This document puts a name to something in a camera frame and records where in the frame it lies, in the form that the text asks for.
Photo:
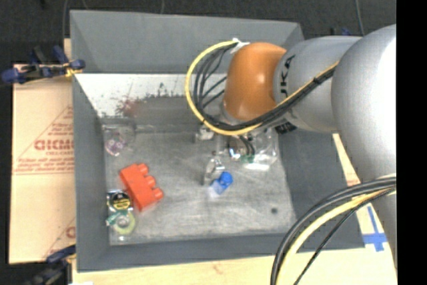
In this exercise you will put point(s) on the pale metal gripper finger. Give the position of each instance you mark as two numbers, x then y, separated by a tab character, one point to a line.
219	167
209	173

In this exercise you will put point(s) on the small blue and white bottle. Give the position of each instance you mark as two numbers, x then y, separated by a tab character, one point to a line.
223	182

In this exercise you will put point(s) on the grey metal bin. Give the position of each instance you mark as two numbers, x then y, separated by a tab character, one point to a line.
187	210

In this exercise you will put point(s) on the clear plastic bag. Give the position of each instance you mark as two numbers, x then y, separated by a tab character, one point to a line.
265	151

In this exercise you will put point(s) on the orange toy brick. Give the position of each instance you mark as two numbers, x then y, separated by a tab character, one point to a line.
141	185

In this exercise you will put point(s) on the clear packet with green tape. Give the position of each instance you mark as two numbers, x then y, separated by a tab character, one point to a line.
120	215

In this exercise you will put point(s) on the brown cardboard board, red print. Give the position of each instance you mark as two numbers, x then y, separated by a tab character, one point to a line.
40	143

